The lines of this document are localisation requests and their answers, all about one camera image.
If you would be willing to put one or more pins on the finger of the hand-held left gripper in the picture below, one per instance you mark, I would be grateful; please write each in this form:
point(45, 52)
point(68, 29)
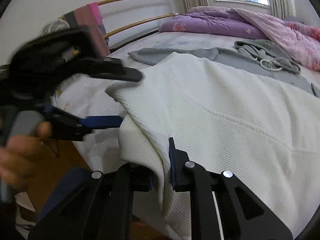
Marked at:
point(120, 73)
point(105, 122)

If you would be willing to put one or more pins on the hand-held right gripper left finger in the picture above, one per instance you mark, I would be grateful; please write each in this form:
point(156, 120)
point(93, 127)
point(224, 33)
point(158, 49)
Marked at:
point(140, 177)

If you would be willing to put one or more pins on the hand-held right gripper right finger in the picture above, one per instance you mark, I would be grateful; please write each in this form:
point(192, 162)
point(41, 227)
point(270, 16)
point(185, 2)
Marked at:
point(172, 170)

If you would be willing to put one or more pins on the white button jacket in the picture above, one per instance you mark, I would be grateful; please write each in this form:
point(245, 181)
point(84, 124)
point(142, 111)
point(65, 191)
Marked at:
point(225, 117)

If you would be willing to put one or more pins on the person's left hand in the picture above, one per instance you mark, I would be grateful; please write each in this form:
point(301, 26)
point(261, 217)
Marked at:
point(20, 160)

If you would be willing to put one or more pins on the white standing fan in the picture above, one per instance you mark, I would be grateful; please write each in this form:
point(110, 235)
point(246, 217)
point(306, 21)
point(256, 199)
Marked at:
point(53, 26)

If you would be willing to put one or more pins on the pink striped towel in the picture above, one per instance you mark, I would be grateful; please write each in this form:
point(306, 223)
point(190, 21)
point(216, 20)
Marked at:
point(92, 27)

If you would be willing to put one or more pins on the purple floral quilt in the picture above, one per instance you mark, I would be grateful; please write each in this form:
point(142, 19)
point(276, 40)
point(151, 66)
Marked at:
point(212, 22)

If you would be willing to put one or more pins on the grey hoodie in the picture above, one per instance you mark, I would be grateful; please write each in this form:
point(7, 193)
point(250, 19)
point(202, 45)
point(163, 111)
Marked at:
point(225, 55)

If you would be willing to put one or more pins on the white rail post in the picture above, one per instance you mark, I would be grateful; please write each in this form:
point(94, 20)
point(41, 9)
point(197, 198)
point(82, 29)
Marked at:
point(172, 5)

